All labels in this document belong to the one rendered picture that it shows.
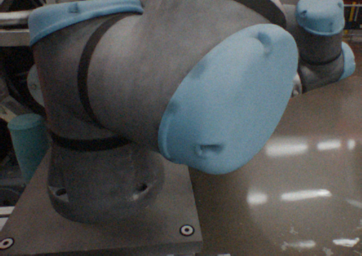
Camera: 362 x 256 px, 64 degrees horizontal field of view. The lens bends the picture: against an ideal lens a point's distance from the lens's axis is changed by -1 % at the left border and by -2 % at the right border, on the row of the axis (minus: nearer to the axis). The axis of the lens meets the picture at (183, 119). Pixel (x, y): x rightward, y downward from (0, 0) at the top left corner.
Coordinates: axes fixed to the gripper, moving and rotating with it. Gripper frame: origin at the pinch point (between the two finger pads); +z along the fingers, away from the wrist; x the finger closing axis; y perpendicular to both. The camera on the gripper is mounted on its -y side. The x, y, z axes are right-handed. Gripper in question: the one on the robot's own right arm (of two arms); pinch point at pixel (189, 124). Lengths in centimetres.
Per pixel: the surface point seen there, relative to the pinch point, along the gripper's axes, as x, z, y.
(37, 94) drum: -12.5, 30.2, 14.6
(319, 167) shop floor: -38, -50, -136
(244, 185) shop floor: -30, -2, -110
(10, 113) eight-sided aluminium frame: -23, 50, 5
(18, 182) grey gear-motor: -20, 72, -22
